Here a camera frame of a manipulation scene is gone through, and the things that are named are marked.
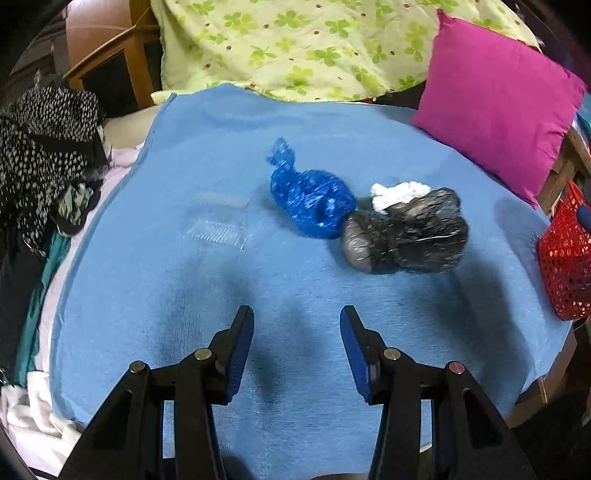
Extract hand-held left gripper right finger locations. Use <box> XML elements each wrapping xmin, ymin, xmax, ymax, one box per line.
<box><xmin>339</xmin><ymin>305</ymin><xmax>539</xmax><ymax>480</ymax></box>

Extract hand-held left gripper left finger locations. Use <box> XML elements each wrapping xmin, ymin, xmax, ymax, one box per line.
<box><xmin>60</xmin><ymin>305</ymin><xmax>256</xmax><ymax>480</ymax></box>

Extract clear plastic tray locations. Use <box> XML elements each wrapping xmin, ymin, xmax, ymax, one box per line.
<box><xmin>182</xmin><ymin>191</ymin><xmax>252</xmax><ymax>251</ymax></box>

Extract black plastic bag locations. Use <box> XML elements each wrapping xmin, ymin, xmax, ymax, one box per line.
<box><xmin>341</xmin><ymin>187</ymin><xmax>469</xmax><ymax>276</ymax></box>

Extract blue plastic bag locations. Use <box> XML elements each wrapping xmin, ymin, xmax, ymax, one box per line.
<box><xmin>265</xmin><ymin>137</ymin><xmax>357</xmax><ymax>239</ymax></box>

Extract white paper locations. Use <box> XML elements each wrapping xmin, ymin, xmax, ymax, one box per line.
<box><xmin>369</xmin><ymin>181</ymin><xmax>432</xmax><ymax>214</ymax></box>

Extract red plastic basket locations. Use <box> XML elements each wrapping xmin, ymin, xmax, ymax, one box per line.
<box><xmin>538</xmin><ymin>180</ymin><xmax>591</xmax><ymax>321</ymax></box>

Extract wooden bed base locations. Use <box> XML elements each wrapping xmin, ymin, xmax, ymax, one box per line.
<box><xmin>505</xmin><ymin>318</ymin><xmax>578</xmax><ymax>430</ymax></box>

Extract blue blanket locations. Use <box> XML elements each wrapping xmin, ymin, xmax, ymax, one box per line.
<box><xmin>48</xmin><ymin>83</ymin><xmax>575</xmax><ymax>480</ymax></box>

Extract teal cloth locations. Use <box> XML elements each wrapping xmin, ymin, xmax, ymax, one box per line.
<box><xmin>14</xmin><ymin>231</ymin><xmax>72</xmax><ymax>388</ymax></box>

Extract white bed sheet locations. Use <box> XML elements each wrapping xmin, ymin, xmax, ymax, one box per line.
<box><xmin>0</xmin><ymin>90</ymin><xmax>178</xmax><ymax>478</ymax></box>

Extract green patterned cloth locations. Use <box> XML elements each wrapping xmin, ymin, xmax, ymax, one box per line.
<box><xmin>55</xmin><ymin>182</ymin><xmax>102</xmax><ymax>238</ymax></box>

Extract black shiny jacket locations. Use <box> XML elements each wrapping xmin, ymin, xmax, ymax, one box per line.
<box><xmin>0</xmin><ymin>249</ymin><xmax>47</xmax><ymax>370</ymax></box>

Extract wooden table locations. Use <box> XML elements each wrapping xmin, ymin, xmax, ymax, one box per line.
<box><xmin>538</xmin><ymin>124</ymin><xmax>591</xmax><ymax>217</ymax></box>

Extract black white dotted garment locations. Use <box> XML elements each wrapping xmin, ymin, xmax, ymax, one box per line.
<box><xmin>0</xmin><ymin>85</ymin><xmax>107</xmax><ymax>252</ymax></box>

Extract pink pillow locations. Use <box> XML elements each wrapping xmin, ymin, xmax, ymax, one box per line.
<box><xmin>411</xmin><ymin>9</ymin><xmax>587</xmax><ymax>210</ymax></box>

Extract green floral quilt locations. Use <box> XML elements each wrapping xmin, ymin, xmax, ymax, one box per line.
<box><xmin>150</xmin><ymin>0</ymin><xmax>541</xmax><ymax>103</ymax></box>

